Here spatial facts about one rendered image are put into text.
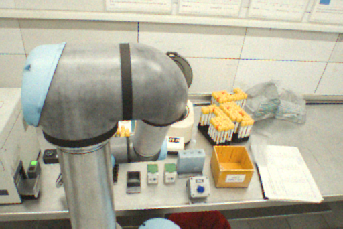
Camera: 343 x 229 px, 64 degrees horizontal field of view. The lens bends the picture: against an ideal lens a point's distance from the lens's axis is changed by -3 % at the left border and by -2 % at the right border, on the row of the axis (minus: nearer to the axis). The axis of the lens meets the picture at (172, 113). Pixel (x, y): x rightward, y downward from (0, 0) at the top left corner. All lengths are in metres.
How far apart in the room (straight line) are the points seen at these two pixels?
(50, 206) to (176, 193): 0.44
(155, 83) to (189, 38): 1.02
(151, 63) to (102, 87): 0.07
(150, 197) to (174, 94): 0.69
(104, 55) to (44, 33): 1.03
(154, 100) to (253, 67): 1.21
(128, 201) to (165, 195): 0.14
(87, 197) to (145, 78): 0.23
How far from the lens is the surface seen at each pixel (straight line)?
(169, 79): 0.40
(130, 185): 1.06
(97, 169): 0.47
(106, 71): 0.38
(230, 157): 1.20
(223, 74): 1.52
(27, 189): 1.09
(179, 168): 1.10
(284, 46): 1.58
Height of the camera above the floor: 1.71
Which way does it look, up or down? 35 degrees down
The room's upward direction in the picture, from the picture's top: 6 degrees clockwise
